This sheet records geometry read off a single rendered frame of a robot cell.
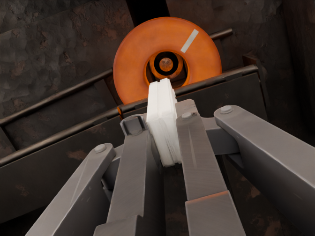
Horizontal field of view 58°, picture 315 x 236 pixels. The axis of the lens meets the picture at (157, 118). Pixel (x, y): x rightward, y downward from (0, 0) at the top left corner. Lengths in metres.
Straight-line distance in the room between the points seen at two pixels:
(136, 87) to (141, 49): 0.05
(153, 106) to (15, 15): 0.47
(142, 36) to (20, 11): 0.27
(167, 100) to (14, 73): 0.42
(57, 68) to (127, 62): 0.16
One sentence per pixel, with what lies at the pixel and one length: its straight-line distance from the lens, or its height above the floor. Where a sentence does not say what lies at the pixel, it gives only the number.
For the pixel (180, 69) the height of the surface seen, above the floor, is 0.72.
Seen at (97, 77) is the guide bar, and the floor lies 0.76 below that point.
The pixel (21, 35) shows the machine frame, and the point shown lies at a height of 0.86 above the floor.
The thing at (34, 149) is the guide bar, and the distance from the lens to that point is 0.46.
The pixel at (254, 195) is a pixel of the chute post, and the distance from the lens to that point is 0.47.
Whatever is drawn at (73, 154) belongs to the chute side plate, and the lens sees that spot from 0.44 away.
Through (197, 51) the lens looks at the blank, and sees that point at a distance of 0.40.
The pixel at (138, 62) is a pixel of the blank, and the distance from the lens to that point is 0.40.
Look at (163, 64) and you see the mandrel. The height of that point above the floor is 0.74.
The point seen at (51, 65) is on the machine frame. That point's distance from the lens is 0.52.
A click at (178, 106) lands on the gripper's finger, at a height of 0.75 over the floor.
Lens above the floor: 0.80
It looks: 16 degrees down
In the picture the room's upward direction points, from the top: 19 degrees counter-clockwise
